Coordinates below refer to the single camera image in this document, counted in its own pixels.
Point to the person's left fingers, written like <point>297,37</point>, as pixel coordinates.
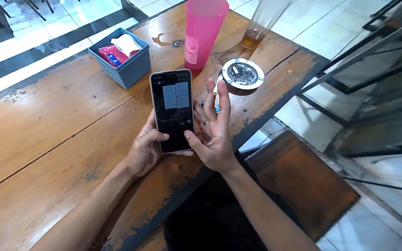
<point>151,122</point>

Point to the grey square basket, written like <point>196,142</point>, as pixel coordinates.
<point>131,75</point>

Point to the round metal ashtray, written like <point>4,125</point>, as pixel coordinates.
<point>226,75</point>

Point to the dark chair with thin legs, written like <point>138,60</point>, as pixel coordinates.
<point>32,7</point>

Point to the person's left thumb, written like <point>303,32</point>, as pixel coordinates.
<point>155,136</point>

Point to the person's right hand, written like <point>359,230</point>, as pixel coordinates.
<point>221,148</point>

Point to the person's right index finger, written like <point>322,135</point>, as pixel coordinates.
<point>224,104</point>

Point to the white tissue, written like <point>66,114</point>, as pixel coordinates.
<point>126,43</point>

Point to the person's right thumb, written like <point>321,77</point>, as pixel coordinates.
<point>195,142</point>

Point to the blue lighter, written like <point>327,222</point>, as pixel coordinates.
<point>217,109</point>

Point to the pink tissue pack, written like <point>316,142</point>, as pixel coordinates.
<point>112,55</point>

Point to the person's right fingers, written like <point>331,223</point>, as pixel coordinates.
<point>200,116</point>

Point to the person's left little finger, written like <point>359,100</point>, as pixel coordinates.
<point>185,153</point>

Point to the clear glass with brown drink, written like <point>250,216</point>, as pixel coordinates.
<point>253,36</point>

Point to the person's right forearm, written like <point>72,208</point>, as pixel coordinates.
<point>267,209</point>

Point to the person's left forearm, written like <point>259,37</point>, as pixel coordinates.
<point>86,209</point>

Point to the pink plastic cup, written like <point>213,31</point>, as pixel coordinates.
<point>201,35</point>

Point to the brown wooden stool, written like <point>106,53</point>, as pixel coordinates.
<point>302,177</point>

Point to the white cigarette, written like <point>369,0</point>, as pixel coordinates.
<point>216,89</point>

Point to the person's left hand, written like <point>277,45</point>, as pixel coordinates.
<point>144,151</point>

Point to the black metal frame furniture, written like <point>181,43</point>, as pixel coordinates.
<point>347,91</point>

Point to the person's right middle finger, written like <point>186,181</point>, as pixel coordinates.
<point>210,99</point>

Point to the smartphone with black screen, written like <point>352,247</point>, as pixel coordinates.
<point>173,118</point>

